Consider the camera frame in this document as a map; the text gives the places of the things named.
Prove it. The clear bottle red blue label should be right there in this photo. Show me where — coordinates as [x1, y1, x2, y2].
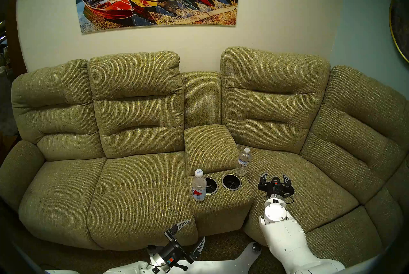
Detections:
[191, 169, 207, 202]

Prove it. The clear water bottle white label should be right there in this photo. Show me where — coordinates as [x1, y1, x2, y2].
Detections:
[236, 148, 252, 177]

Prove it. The silver rimmed sofa cup holder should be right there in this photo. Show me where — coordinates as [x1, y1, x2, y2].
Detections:
[205, 177, 219, 195]
[221, 174, 242, 191]

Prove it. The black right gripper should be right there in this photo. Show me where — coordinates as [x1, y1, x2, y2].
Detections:
[258, 173, 294, 200]

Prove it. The olive green fabric sectional sofa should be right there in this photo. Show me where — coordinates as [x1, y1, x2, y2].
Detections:
[0, 46, 409, 261]

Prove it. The padded olive sofa console lid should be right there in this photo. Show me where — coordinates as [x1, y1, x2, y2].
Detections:
[184, 124, 243, 176]

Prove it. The round gold-rimmed wall decor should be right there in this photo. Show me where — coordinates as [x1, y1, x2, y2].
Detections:
[389, 0, 409, 64]

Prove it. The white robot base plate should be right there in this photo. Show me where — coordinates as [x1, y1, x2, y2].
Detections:
[179, 242, 262, 274]

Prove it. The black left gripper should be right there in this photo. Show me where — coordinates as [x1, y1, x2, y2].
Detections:
[161, 220, 205, 269]

